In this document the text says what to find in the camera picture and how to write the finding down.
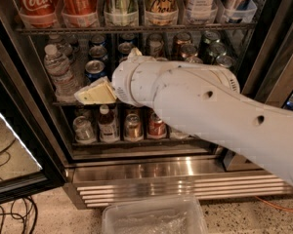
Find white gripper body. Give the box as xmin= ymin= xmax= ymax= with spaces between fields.
xmin=127 ymin=48 xmax=155 ymax=62

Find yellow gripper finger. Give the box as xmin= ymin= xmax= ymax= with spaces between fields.
xmin=74 ymin=76 xmax=117 ymax=105

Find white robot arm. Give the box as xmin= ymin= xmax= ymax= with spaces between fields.
xmin=74 ymin=49 xmax=293 ymax=186

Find pepsi can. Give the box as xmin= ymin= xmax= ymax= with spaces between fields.
xmin=85 ymin=59 xmax=106 ymax=82
xmin=88 ymin=46 xmax=108 ymax=62
xmin=118 ymin=42 xmax=134 ymax=58

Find front left pepsi can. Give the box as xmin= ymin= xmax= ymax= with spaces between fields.
xmin=85 ymin=59 xmax=106 ymax=82

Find silver can bottom shelf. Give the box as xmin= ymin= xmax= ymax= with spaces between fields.
xmin=73 ymin=116 xmax=95 ymax=140

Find gold can bottom shelf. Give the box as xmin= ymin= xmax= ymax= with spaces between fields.
xmin=124 ymin=113 xmax=143 ymax=141

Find front water bottle middle shelf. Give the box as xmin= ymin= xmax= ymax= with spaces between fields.
xmin=44 ymin=44 xmax=81 ymax=102

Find gold la croix can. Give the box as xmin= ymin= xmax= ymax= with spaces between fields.
xmin=145 ymin=0 xmax=177 ymax=25

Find green striped can top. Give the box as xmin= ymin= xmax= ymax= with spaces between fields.
xmin=105 ymin=0 xmax=138 ymax=26

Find copper gold can front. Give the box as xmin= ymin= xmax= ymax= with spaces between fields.
xmin=185 ymin=57 xmax=203 ymax=64

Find red coke can bottom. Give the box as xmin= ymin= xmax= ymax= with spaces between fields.
xmin=147 ymin=112 xmax=167 ymax=138

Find orange red can top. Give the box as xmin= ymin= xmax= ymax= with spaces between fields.
xmin=62 ymin=0 xmax=98 ymax=28

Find green gold can front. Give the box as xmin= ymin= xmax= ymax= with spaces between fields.
xmin=216 ymin=55 xmax=235 ymax=69

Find stainless fridge vent grille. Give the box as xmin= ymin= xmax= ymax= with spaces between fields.
xmin=63 ymin=167 xmax=293 ymax=209

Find open glass fridge door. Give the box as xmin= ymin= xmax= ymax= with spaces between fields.
xmin=0 ymin=18 xmax=65 ymax=204

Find blue red bull can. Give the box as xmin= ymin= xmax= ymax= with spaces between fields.
xmin=223 ymin=0 xmax=251 ymax=23

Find brown juice bottle bottom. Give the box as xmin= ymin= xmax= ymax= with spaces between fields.
xmin=98 ymin=104 xmax=119 ymax=142

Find water bottle bottom centre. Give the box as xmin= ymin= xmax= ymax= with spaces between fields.
xmin=170 ymin=128 xmax=188 ymax=139

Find clear plastic bin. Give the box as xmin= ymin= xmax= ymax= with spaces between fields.
xmin=102 ymin=195 xmax=208 ymax=234

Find middle wire shelf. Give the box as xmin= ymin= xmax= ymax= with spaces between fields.
xmin=53 ymin=100 xmax=122 ymax=107

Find wire shelf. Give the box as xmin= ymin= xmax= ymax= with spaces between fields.
xmin=15 ymin=22 xmax=256 ymax=35
xmin=53 ymin=100 xmax=122 ymax=107

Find top wire shelf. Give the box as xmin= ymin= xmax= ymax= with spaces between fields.
xmin=15 ymin=22 xmax=256 ymax=35

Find black cables on floor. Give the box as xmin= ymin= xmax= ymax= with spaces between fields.
xmin=0 ymin=138 xmax=39 ymax=234

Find orange cable on floor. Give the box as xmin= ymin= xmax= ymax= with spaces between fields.
xmin=254 ymin=196 xmax=293 ymax=213

